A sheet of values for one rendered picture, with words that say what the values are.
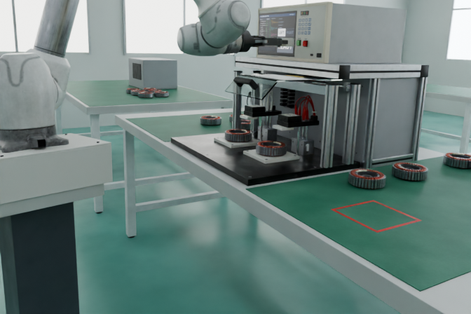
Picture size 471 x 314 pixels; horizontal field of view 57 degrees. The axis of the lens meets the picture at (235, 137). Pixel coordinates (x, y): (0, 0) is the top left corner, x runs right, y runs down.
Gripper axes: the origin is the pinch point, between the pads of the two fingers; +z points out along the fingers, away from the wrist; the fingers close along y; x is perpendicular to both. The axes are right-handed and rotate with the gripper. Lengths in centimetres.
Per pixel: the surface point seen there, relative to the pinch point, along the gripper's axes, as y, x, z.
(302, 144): 6.8, -37.3, 5.2
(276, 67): -9.5, -9.7, 3.3
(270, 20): -19.1, 8.4, 6.2
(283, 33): -10.0, 3.4, 6.2
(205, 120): -69, -40, 2
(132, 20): -468, 25, 83
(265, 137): -18.2, -39.4, 5.2
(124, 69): -468, -40, 71
